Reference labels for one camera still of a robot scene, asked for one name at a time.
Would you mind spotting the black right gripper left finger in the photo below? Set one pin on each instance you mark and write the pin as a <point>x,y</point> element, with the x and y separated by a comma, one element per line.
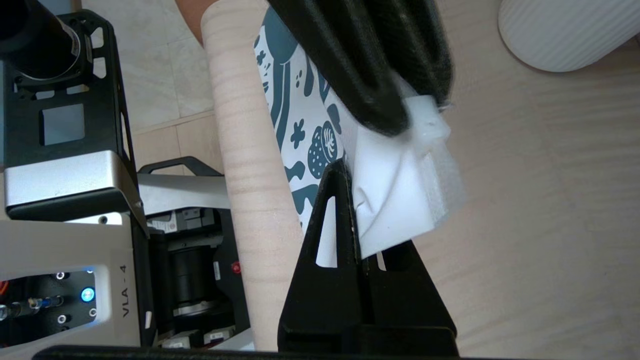
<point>320,300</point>

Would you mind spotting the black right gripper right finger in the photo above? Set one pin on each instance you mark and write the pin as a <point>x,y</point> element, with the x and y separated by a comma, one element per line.
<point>405,300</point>

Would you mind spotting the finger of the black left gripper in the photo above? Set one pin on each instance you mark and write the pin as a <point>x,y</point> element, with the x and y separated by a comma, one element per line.
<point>350,60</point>
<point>420,50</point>

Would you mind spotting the white horse print pouch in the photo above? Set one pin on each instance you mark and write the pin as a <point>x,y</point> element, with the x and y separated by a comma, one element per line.
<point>395,190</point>

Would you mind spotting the black base drive motor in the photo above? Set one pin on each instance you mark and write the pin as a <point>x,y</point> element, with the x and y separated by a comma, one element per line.
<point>192,280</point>

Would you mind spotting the white ribbed ceramic mug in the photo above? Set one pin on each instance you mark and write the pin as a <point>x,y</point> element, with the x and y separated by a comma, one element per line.
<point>570,35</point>

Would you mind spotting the beige wooden hutch desk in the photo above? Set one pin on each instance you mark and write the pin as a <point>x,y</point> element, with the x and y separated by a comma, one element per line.
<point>525,200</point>

